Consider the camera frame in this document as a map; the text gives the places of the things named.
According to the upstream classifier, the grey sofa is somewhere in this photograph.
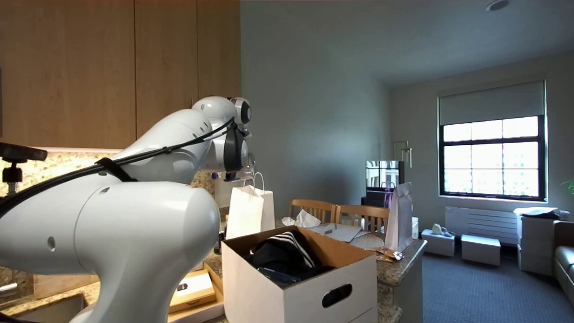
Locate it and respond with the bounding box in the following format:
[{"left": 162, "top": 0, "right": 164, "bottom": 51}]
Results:
[{"left": 553, "top": 220, "right": 574, "bottom": 303}]

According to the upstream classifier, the white papers stack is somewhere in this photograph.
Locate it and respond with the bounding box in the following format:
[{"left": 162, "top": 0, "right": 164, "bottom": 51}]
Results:
[{"left": 281, "top": 208, "right": 388, "bottom": 251}]

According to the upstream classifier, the wooden chair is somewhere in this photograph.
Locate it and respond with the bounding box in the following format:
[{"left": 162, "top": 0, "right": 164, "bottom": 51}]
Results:
[
  {"left": 334, "top": 202, "right": 392, "bottom": 236},
  {"left": 290, "top": 197, "right": 340, "bottom": 226}
]

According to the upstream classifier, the flat brown cardboard tray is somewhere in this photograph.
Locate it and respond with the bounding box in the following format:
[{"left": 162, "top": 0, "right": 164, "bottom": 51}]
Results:
[{"left": 169, "top": 265, "right": 227, "bottom": 323}]

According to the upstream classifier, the black framed window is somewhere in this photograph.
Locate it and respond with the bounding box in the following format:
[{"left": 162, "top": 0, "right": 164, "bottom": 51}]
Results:
[{"left": 439, "top": 112, "right": 548, "bottom": 202}]

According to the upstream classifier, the white cube ottoman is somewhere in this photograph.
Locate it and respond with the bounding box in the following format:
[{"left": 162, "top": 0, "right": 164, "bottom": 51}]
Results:
[
  {"left": 460, "top": 233, "right": 503, "bottom": 267},
  {"left": 421, "top": 226, "right": 458, "bottom": 258}
]

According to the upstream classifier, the white paper bag with handles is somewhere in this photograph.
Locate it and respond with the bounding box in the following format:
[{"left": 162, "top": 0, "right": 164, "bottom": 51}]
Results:
[{"left": 225, "top": 170, "right": 277, "bottom": 240}]

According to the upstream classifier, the dark monitor screen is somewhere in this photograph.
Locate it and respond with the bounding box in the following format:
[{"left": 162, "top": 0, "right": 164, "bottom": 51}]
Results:
[{"left": 365, "top": 157, "right": 403, "bottom": 191}]

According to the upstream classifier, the wide grey roller blind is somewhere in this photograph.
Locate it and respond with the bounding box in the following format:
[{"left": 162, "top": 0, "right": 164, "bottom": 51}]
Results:
[{"left": 439, "top": 78, "right": 550, "bottom": 125}]

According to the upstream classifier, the black camera on tripod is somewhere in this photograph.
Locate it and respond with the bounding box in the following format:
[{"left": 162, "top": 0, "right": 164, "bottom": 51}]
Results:
[{"left": 0, "top": 139, "right": 51, "bottom": 200}]

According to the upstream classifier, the white radiator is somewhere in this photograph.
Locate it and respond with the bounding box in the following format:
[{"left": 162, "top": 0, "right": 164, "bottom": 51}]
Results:
[{"left": 446, "top": 204, "right": 521, "bottom": 245}]

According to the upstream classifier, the white low cabinet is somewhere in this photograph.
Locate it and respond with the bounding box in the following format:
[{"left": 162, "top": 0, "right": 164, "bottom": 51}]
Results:
[{"left": 516, "top": 206, "right": 562, "bottom": 276}]

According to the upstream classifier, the dark clothing with white stripes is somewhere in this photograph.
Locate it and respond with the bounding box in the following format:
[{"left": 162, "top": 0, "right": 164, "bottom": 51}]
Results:
[{"left": 247, "top": 229, "right": 333, "bottom": 288}]

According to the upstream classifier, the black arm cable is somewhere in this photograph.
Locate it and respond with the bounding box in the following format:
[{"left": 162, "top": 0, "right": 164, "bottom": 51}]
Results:
[{"left": 0, "top": 114, "right": 239, "bottom": 218}]

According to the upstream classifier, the tall white paper bag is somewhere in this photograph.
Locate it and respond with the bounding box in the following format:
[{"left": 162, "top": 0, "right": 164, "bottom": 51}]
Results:
[{"left": 385, "top": 181, "right": 417, "bottom": 251}]

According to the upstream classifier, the white cardboard box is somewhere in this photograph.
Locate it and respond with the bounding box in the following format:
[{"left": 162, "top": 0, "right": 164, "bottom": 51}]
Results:
[{"left": 221, "top": 224, "right": 379, "bottom": 323}]

